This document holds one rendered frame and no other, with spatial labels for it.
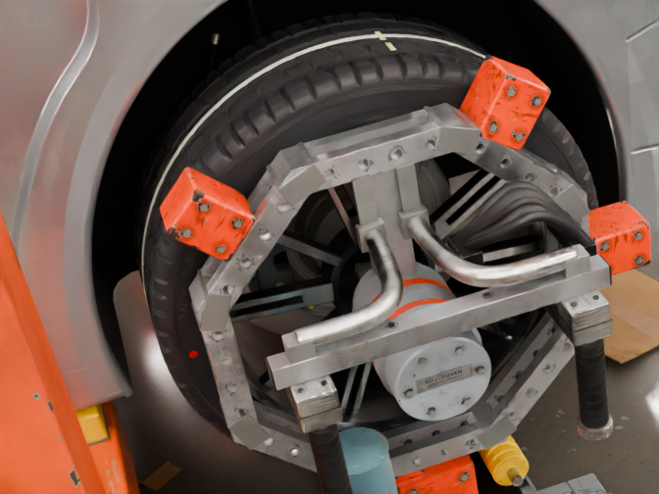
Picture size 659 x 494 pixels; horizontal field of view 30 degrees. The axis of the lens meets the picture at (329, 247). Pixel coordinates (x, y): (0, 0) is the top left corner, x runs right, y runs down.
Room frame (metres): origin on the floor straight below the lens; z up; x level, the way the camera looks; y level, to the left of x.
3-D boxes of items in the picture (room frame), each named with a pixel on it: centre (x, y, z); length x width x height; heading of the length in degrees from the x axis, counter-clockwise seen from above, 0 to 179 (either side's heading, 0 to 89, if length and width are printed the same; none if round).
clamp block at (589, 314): (1.19, -0.28, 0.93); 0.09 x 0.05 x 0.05; 9
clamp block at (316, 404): (1.14, 0.06, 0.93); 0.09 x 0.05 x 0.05; 9
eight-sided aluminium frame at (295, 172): (1.37, -0.08, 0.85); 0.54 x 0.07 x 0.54; 99
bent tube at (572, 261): (1.27, -0.20, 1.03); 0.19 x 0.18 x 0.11; 9
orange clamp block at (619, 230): (1.43, -0.39, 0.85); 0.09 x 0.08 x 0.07; 99
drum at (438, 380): (1.30, -0.09, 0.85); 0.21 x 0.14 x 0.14; 9
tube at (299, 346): (1.23, 0.00, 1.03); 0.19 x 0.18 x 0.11; 9
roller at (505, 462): (1.49, -0.18, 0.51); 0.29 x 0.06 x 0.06; 9
